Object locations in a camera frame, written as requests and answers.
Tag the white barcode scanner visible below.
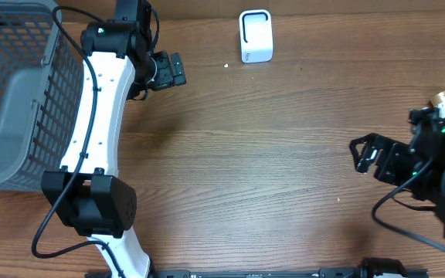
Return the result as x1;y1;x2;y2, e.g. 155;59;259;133
239;9;273;63

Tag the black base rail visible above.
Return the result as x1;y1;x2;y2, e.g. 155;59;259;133
84;267;429;278

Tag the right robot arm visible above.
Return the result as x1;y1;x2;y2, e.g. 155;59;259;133
349;107;445;253

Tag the dark grey plastic basket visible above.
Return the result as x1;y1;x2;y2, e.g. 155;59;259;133
0;1;83;192

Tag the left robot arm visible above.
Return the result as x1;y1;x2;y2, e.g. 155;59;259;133
41;1;186;277

